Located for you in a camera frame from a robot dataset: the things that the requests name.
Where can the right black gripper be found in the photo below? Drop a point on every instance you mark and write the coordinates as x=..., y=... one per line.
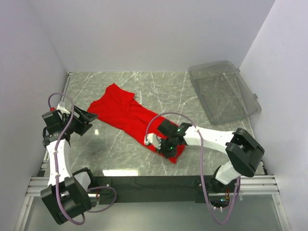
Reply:
x=166, y=154

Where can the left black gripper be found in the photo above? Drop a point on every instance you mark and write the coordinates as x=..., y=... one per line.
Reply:
x=83, y=127

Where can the red t shirt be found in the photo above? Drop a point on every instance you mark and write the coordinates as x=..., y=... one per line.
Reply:
x=119, y=109

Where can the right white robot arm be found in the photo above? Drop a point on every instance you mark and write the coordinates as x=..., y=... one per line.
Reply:
x=243, y=151

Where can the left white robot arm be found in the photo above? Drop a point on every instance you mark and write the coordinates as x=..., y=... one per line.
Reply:
x=66, y=195

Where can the clear plastic bin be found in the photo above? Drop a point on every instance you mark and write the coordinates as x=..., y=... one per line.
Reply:
x=222, y=92

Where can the black base crossbar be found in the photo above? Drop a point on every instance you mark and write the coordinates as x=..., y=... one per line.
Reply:
x=138, y=189

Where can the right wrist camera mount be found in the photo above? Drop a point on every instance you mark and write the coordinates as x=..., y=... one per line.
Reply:
x=153, y=139

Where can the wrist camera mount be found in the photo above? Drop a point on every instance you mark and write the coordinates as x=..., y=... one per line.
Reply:
x=153, y=139
x=60, y=107

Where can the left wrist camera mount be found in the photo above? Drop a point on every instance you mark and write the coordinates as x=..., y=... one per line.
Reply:
x=60, y=107

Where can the aluminium rail frame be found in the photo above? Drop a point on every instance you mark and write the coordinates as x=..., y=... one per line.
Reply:
x=257, y=185

